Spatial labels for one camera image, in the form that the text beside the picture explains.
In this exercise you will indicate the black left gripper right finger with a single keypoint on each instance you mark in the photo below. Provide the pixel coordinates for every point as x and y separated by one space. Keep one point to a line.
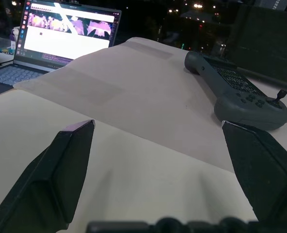
262 170

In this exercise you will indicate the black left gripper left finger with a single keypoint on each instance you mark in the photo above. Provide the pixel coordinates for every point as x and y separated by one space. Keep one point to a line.
49 174

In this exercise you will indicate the grey handheld remote controller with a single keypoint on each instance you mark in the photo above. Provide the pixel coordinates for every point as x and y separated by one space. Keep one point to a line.
238 89

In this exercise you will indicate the white tablecloth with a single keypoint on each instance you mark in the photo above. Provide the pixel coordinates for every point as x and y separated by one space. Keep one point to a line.
124 136

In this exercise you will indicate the open silver laptop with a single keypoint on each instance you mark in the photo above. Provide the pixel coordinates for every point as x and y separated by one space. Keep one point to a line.
61 38

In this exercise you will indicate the white purple bottle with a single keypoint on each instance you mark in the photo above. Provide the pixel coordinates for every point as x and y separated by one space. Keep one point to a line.
13 40

